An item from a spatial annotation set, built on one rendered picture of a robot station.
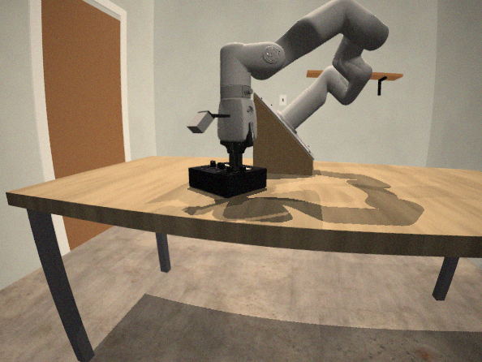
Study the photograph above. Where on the black lighting desk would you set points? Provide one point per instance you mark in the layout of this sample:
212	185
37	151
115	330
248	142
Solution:
220	179

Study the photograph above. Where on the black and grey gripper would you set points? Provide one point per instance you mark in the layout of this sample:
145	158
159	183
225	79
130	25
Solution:
240	127

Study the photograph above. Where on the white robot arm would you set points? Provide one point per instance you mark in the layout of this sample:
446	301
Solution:
344	80

